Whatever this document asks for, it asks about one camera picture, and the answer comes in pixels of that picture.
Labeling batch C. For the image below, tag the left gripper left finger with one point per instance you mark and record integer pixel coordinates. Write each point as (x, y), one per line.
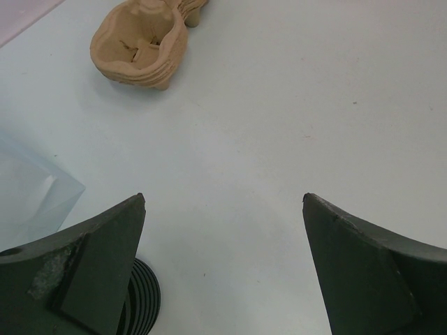
(73, 281)

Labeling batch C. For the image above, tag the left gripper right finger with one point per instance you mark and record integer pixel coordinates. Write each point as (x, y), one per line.
(373, 280)

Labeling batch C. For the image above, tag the light blue paper bag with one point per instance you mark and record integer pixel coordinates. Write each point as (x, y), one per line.
(36, 195)

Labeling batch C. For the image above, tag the stack of black lids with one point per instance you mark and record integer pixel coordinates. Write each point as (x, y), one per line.
(143, 301)

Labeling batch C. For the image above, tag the stacked brown pulp carriers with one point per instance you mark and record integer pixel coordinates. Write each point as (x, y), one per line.
(142, 43)

